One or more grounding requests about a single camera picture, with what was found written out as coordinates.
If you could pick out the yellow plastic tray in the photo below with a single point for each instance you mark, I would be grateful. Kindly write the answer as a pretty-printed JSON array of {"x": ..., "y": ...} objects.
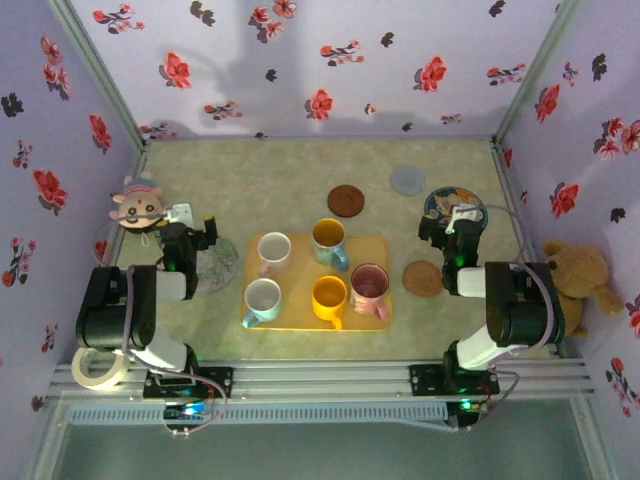
[{"x": 300, "y": 260}]

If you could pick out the brown teddy bear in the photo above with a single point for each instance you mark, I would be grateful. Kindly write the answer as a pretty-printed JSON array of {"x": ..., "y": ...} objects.
[{"x": 580, "y": 275}]

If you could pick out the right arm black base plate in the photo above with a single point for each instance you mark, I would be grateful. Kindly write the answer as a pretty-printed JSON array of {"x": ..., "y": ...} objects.
[{"x": 425, "y": 380}]

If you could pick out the aluminium frame post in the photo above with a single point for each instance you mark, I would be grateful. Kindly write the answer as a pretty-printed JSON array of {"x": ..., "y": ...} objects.
[
  {"x": 102, "y": 75},
  {"x": 533, "y": 75}
]

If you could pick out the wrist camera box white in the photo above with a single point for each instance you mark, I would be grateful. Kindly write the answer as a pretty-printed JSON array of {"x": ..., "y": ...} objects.
[
  {"x": 181, "y": 212},
  {"x": 465, "y": 212}
]

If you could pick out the masking tape roll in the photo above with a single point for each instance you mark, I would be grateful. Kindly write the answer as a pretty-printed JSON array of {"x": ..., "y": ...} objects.
[{"x": 78, "y": 370}]

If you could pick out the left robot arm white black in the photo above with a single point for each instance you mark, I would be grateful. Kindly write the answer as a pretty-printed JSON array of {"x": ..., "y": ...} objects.
[{"x": 107, "y": 310}]

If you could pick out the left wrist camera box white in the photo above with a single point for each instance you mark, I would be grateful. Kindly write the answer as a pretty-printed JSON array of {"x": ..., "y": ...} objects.
[{"x": 181, "y": 212}]

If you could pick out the aluminium mounting rail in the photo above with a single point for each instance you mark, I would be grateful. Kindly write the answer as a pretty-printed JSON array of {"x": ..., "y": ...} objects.
[{"x": 325, "y": 377}]

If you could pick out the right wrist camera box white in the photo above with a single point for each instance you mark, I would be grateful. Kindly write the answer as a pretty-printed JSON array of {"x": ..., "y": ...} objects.
[{"x": 465, "y": 212}]

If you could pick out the tan woven round coaster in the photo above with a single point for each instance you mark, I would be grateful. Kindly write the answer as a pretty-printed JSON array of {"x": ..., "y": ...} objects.
[{"x": 422, "y": 279}]

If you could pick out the blue mug yellow inside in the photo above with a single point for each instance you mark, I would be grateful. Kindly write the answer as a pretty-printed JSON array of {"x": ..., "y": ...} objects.
[{"x": 330, "y": 250}]

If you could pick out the green patterned glass coaster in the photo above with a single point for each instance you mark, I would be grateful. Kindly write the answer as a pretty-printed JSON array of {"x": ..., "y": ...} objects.
[{"x": 220, "y": 265}]

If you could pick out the dark brown round coaster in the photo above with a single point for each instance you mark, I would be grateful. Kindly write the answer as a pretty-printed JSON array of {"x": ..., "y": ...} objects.
[{"x": 345, "y": 201}]

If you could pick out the cartoon print round coaster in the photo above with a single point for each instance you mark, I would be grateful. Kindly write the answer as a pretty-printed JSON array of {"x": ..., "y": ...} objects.
[{"x": 440, "y": 200}]

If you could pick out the grey blue woven coaster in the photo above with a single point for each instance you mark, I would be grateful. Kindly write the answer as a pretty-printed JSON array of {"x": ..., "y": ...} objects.
[{"x": 407, "y": 180}]

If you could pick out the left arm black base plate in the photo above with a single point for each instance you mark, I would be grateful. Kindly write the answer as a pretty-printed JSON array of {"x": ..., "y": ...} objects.
[{"x": 220, "y": 382}]

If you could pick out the pink patterned mug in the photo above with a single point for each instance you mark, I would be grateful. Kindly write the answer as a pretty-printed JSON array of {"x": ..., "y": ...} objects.
[{"x": 369, "y": 287}]

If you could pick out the cartoon face plush toy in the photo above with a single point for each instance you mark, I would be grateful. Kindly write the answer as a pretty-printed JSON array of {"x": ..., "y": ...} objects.
[{"x": 137, "y": 205}]

